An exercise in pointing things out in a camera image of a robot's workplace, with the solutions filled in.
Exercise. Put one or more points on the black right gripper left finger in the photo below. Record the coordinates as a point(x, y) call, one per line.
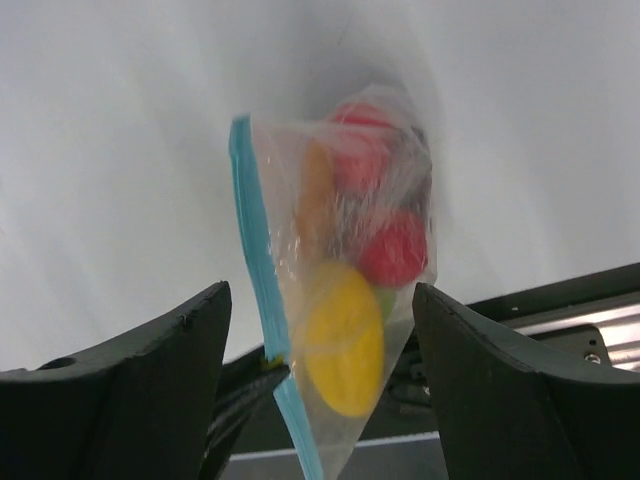
point(137, 406)

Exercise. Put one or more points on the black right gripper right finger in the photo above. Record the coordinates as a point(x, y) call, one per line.
point(510, 407)

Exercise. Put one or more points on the yellow fake lemon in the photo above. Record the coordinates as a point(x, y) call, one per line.
point(343, 346)

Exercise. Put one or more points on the red fake apple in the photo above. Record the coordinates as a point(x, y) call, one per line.
point(392, 247)

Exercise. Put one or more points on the clear zip top bag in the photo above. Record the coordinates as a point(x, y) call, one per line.
point(266, 158)

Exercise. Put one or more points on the orange fake food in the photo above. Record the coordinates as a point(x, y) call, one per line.
point(315, 213)

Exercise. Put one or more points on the green fake fruit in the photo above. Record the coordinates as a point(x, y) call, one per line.
point(388, 303)

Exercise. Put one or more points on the purple fake grapes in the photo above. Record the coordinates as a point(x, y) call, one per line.
point(417, 198)

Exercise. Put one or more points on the red fake tomato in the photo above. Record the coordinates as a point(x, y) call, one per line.
point(362, 151)

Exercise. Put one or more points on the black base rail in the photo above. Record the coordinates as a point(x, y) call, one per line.
point(595, 316)

